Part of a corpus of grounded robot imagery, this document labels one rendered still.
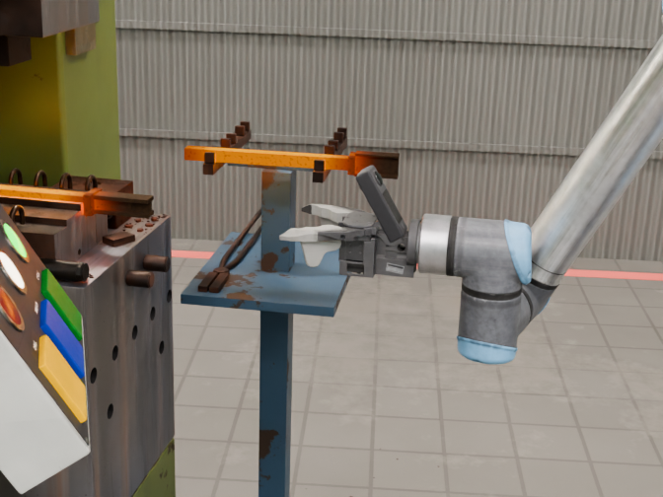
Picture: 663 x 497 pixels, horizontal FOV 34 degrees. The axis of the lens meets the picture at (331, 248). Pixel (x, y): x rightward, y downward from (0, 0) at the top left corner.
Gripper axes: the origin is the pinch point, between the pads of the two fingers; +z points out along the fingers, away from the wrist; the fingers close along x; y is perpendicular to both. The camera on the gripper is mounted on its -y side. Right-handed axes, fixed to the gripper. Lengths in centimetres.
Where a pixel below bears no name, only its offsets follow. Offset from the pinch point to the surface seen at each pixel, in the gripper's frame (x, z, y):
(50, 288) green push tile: -46.3, 17.2, -3.8
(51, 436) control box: -69, 7, 2
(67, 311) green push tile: -45.4, 15.7, -0.8
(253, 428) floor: 112, 36, 100
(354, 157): 38.1, -3.2, -0.7
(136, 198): -1.2, 24.3, -1.3
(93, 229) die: 1.5, 33.0, 5.3
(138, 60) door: 267, 128, 23
